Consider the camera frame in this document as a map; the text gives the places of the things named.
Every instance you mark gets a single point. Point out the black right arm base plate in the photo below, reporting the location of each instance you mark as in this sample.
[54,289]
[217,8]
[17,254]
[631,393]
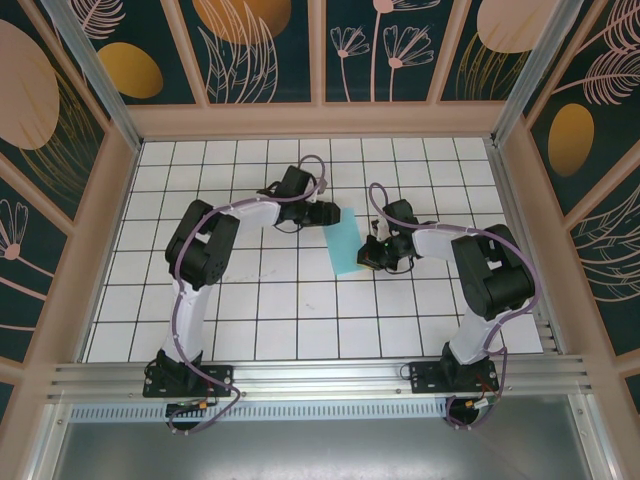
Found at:
[425,377]

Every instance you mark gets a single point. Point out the aluminium side track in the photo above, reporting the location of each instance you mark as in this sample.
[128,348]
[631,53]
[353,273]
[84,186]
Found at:
[520,235]

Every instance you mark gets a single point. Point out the black circuit board with LED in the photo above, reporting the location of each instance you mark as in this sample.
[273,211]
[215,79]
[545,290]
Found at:
[187,407]

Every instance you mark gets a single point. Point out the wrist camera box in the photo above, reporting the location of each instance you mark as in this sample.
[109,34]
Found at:
[314,198]
[380,231]

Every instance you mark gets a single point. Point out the aluminium frame post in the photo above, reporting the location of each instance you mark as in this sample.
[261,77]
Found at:
[535,70]
[100,85]

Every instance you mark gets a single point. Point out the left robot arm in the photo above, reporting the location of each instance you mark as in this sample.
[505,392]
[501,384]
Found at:
[187,320]

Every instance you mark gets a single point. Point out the light blue cloth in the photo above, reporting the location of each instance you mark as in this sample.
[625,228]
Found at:
[345,245]

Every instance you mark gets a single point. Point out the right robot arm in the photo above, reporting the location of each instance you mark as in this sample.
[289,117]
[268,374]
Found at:
[475,330]

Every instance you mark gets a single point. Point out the grey metal sheet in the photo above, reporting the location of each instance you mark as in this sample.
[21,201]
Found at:
[320,450]

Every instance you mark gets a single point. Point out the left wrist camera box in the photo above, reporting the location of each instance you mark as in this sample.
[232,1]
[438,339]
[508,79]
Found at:
[314,198]

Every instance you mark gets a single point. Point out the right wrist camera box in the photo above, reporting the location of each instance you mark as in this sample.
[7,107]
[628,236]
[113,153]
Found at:
[380,231]

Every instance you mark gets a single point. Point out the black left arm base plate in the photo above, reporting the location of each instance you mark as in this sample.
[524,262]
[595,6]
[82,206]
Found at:
[220,377]

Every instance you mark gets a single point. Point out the long aluminium mounting rail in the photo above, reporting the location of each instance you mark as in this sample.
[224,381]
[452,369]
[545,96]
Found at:
[320,377]

